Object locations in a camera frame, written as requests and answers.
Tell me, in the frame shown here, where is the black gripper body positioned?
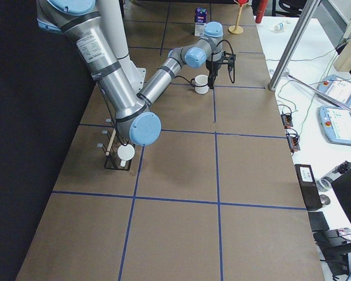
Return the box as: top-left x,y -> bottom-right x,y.
205,60 -> 222,77

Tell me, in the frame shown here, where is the milk carton blue white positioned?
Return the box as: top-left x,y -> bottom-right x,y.
194,7 -> 207,37

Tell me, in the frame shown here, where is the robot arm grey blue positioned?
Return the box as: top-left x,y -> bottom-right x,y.
36,1 -> 223,146

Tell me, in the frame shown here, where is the wooden mug tree stand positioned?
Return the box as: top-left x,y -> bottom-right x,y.
228,1 -> 246,35

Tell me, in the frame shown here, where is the small blue white bottle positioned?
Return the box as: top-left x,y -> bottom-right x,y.
273,22 -> 284,32

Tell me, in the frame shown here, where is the red connector board far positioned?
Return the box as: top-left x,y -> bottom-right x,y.
281,112 -> 293,129

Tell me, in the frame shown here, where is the red connector board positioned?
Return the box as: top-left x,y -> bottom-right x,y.
281,112 -> 293,129
285,128 -> 300,153

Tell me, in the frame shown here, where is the red connector board near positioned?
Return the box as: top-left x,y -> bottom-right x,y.
285,128 -> 300,153

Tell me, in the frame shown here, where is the white mug on rack front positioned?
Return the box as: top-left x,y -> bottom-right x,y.
117,144 -> 135,167

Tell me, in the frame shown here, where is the teach pendant far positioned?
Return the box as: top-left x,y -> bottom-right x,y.
317,74 -> 351,107

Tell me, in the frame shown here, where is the teach pendant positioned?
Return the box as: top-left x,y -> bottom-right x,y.
317,74 -> 351,107
318,106 -> 351,146

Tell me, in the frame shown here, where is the teach pendant near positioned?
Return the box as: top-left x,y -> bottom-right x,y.
318,106 -> 351,146

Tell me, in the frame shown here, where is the tape roll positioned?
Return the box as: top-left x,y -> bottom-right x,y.
316,173 -> 338,192

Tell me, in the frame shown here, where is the black box white label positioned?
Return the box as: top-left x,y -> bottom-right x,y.
294,164 -> 322,211

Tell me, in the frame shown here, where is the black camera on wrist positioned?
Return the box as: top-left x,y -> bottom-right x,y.
221,51 -> 236,72

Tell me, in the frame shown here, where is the aluminium frame post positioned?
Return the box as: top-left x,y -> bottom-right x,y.
268,0 -> 321,91

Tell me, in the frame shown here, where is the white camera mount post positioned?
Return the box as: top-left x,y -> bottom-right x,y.
96,0 -> 146,94

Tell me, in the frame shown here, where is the black wire mug rack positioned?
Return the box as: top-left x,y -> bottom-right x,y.
97,128 -> 135,171

